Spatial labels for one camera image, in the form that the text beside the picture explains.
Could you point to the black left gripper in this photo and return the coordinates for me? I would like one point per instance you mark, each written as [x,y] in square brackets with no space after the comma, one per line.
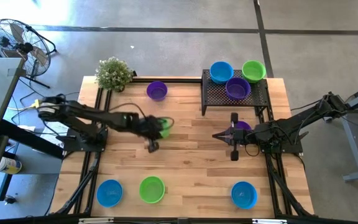
[145,127]

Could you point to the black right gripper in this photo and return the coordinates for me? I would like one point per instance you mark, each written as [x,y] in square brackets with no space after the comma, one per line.
[264,138]

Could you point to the purple plastic mini bowl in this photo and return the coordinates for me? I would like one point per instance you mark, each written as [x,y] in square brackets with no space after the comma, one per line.
[238,88]
[157,91]
[244,125]

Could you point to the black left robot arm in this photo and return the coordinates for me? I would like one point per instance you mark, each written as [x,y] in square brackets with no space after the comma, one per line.
[89,115]

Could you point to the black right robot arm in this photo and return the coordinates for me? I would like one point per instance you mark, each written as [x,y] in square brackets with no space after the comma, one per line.
[306,116]

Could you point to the black perforated metal shelf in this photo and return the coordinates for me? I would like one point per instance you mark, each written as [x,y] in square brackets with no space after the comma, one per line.
[216,93]

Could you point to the potted green artificial plant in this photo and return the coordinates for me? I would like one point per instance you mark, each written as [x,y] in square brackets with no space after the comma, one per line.
[113,74]

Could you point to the white paper sheet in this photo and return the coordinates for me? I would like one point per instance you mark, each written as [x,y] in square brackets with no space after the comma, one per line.
[53,132]

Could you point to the grey metal stand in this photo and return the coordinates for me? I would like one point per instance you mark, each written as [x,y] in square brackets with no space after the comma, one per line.
[350,140]

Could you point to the white and yellow can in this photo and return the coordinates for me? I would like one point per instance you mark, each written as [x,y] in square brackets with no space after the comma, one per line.
[9,165]

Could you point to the black metal floor fan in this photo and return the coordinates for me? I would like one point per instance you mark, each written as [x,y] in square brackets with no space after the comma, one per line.
[23,47]

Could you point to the small black caster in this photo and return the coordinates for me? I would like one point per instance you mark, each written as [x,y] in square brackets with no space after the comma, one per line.
[10,199]

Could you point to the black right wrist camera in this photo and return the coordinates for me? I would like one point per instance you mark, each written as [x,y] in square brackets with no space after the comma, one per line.
[250,135]

